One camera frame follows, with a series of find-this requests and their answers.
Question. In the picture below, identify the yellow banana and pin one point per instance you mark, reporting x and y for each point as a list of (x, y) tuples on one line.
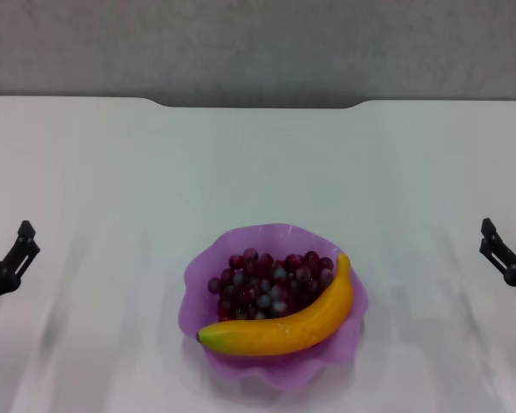
[(284, 333)]

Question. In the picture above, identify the dark red grape bunch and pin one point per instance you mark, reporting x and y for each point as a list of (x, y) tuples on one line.
[(258, 284)]

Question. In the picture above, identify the purple wavy plastic bowl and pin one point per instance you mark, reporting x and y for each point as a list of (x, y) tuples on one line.
[(258, 370)]

